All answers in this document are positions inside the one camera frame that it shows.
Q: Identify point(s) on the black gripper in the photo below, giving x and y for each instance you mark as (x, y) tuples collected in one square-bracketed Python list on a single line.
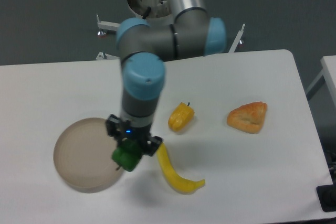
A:
[(118, 129)]

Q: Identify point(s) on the green bell pepper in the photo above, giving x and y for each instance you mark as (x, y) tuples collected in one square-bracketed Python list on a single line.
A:
[(127, 155)]

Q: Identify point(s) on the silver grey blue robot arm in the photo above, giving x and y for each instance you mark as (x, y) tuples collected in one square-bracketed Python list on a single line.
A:
[(143, 50)]

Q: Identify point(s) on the yellow bell pepper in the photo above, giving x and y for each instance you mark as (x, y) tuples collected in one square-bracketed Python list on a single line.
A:
[(180, 117)]

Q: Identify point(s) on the beige round plate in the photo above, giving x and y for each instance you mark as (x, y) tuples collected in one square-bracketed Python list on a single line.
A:
[(82, 156)]

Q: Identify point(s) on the yellow banana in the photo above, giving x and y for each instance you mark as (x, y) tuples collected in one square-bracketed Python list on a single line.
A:
[(178, 183)]

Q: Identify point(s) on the orange pastry bread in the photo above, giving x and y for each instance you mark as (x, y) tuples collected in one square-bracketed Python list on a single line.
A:
[(248, 118)]

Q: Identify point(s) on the black clamp device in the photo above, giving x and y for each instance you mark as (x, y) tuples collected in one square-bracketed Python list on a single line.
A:
[(326, 195)]

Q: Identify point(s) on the white side table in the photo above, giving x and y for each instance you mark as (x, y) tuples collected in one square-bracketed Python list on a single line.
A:
[(325, 76)]

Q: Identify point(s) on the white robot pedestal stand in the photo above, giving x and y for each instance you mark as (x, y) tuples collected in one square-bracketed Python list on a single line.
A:
[(157, 13)]

